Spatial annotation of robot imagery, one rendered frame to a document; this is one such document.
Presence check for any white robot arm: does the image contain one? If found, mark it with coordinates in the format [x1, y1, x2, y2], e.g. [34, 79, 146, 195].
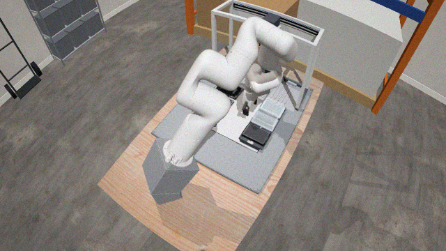
[163, 17, 298, 167]

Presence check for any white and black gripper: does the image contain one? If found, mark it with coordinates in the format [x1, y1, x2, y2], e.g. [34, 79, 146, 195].
[242, 89, 258, 116]

